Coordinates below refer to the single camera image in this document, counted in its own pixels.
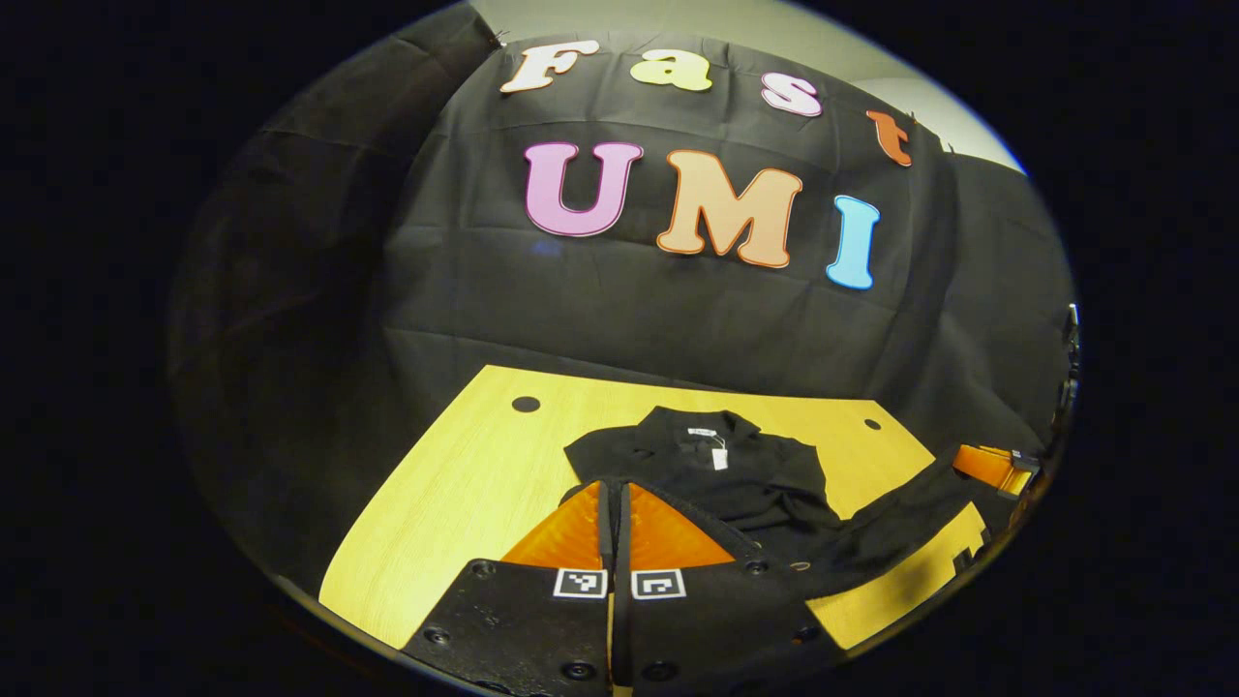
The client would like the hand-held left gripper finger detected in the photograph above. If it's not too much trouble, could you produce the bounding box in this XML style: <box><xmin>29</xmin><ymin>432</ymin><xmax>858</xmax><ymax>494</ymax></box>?
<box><xmin>614</xmin><ymin>478</ymin><xmax>848</xmax><ymax>697</ymax></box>
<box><xmin>400</xmin><ymin>478</ymin><xmax>617</xmax><ymax>697</ymax></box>

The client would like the black button shirt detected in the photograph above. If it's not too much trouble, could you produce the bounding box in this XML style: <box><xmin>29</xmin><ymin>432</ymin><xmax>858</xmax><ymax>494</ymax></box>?
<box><xmin>563</xmin><ymin>407</ymin><xmax>1017</xmax><ymax>601</ymax></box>

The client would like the black backdrop cloth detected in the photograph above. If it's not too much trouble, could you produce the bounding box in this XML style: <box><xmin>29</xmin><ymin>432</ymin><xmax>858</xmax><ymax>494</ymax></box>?
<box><xmin>165</xmin><ymin>5</ymin><xmax>1075</xmax><ymax>591</ymax></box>

